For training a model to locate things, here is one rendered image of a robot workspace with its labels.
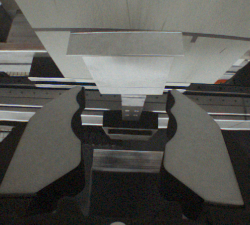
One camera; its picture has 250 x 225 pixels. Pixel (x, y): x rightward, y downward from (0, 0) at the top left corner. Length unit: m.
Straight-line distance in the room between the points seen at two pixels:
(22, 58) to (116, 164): 0.18
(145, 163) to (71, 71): 0.13
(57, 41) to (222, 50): 0.14
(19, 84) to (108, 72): 0.39
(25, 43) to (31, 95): 0.28
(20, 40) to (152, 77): 0.17
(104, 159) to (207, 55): 0.15
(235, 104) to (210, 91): 0.08
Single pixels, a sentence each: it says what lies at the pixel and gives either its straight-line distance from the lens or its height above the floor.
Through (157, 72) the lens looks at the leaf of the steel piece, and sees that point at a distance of 0.20.
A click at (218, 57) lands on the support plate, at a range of 0.19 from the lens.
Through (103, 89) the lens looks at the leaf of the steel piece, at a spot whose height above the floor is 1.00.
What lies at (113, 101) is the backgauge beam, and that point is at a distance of 0.47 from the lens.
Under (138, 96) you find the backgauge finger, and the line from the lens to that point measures 0.26.
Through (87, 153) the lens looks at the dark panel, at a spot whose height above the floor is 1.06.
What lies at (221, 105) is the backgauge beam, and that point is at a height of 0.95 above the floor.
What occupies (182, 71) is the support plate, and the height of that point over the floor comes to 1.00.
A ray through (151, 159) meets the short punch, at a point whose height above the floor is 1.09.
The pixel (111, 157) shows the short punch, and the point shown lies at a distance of 0.22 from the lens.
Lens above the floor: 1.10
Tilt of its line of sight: 19 degrees down
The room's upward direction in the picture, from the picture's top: 178 degrees counter-clockwise
